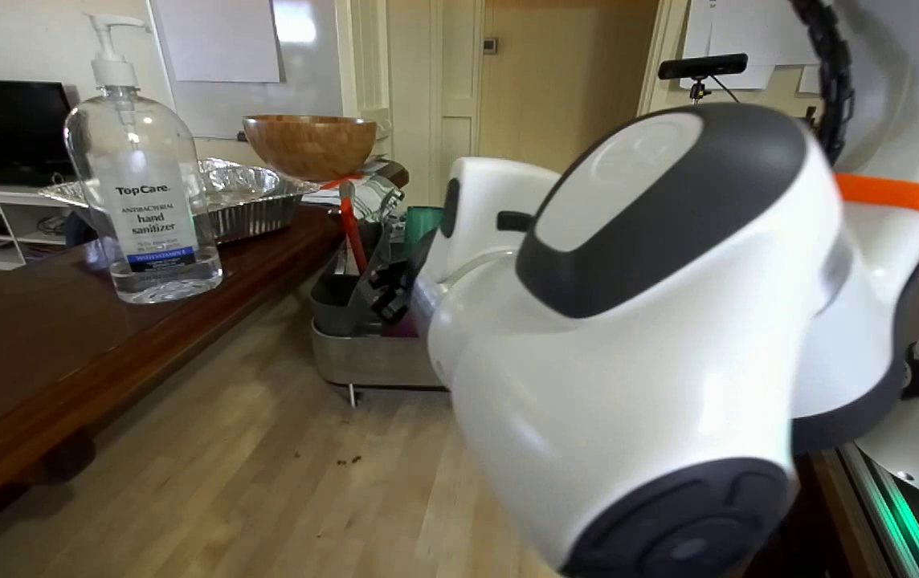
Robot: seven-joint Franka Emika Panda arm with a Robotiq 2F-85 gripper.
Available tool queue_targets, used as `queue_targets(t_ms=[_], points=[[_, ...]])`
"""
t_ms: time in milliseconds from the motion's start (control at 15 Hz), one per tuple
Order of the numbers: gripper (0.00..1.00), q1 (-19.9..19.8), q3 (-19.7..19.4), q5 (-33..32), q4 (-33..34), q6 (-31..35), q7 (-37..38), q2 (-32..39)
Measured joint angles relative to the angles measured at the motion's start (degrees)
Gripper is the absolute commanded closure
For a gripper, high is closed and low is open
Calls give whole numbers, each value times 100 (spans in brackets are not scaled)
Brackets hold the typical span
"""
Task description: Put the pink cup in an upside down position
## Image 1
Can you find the white wall board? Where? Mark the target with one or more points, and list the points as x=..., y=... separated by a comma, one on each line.
x=220, y=35

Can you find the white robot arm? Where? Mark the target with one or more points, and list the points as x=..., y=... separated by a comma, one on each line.
x=632, y=385

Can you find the metal robot mounting plate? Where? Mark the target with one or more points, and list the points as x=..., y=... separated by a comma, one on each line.
x=913, y=449

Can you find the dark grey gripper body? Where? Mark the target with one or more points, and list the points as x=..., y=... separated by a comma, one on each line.
x=372, y=282

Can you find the black monitor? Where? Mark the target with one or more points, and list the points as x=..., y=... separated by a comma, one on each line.
x=5, y=129

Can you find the teal translucent plastic cup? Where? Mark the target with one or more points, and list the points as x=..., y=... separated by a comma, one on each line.
x=421, y=227

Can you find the black camera bar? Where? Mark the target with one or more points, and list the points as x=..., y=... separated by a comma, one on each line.
x=701, y=65

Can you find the brown wooden bowl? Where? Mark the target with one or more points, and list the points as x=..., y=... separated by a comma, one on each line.
x=310, y=145

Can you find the aluminium foil pan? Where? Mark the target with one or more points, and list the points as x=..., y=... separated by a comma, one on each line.
x=234, y=197

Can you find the clear hand sanitizer bottle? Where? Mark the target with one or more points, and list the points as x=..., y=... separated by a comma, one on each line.
x=141, y=202

